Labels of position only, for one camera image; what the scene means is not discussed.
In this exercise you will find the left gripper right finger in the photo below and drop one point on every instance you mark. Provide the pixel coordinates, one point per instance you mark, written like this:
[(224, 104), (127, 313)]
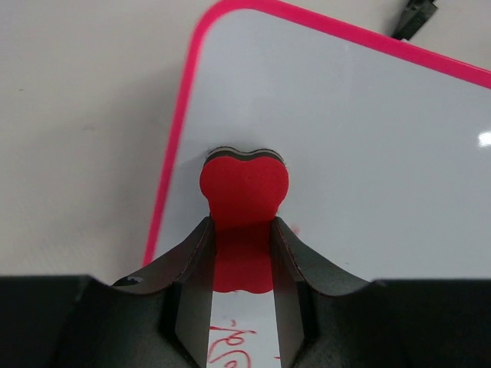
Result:
[(328, 317)]

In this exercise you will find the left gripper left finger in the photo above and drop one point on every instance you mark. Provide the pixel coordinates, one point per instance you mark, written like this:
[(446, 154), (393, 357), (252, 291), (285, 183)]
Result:
[(158, 316)]

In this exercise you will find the red bone-shaped eraser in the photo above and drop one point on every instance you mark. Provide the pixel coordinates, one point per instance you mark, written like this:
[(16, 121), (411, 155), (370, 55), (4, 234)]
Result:
[(244, 191)]

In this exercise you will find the pink framed whiteboard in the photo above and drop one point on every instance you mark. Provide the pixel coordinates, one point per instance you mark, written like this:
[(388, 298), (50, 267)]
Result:
[(387, 148)]

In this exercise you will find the wire whiteboard stand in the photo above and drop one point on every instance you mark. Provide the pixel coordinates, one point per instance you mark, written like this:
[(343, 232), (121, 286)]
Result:
[(415, 15)]

